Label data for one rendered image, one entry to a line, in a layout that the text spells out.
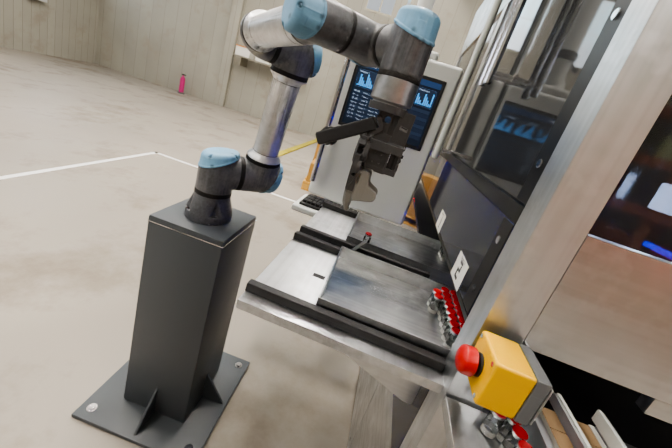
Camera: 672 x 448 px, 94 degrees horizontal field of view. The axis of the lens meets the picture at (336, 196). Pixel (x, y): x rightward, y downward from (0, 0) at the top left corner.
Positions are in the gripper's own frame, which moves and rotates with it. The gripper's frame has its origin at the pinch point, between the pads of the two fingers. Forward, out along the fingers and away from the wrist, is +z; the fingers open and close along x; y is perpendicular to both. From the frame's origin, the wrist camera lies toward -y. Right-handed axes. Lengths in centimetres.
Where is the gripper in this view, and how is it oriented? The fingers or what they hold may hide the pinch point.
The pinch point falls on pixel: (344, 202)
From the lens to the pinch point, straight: 61.7
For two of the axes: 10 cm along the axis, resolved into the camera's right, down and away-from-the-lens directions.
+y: 9.3, 3.4, -1.2
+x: 2.0, -2.3, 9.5
